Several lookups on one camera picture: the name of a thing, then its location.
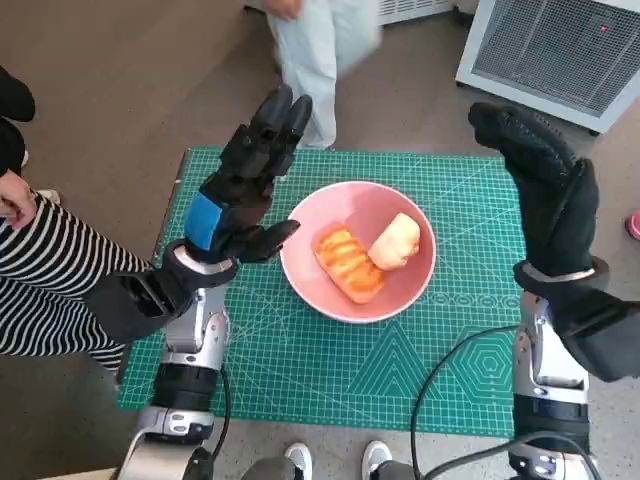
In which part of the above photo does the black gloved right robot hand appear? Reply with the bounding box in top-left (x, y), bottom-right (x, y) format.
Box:
top-left (467, 102), bottom-right (601, 279)

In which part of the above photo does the bare left hand blue tape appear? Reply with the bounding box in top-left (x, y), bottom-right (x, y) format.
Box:
top-left (182, 83), bottom-right (314, 265)

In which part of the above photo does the pink bowl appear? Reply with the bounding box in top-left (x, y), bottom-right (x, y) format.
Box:
top-left (279, 182), bottom-right (438, 324)

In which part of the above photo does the orange striped toy bread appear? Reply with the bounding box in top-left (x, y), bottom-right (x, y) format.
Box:
top-left (312, 224), bottom-right (387, 305)

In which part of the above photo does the pale round toy bread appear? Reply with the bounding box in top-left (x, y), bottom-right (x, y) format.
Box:
top-left (367, 212), bottom-right (422, 272)

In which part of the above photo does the white appliance with grey grille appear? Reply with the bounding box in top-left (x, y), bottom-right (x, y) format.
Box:
top-left (454, 0), bottom-right (640, 137)

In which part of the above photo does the person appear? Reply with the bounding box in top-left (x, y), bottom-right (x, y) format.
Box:
top-left (242, 439), bottom-right (421, 480)
top-left (244, 0), bottom-right (386, 150)
top-left (0, 64), bottom-right (156, 374)

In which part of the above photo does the green cutting mat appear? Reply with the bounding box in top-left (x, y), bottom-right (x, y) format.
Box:
top-left (117, 145), bottom-right (526, 440)

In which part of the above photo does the white appliance with louvred vent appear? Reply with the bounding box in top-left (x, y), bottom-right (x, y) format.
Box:
top-left (374, 0), bottom-right (476, 30)

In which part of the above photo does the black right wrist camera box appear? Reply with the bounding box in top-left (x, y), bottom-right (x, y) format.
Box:
top-left (549, 279), bottom-right (640, 384)

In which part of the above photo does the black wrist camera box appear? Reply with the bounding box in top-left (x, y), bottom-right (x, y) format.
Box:
top-left (82, 272), bottom-right (201, 346)
top-left (549, 279), bottom-right (640, 384)

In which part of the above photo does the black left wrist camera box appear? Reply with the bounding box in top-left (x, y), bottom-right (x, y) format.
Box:
top-left (82, 272), bottom-right (201, 346)

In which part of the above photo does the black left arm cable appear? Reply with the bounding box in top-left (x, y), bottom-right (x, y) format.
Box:
top-left (202, 367), bottom-right (232, 476)

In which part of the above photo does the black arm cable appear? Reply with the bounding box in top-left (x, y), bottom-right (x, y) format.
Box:
top-left (202, 367), bottom-right (232, 476)
top-left (410, 323), bottom-right (521, 480)

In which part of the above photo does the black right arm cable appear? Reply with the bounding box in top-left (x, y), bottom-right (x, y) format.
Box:
top-left (410, 323), bottom-right (521, 480)

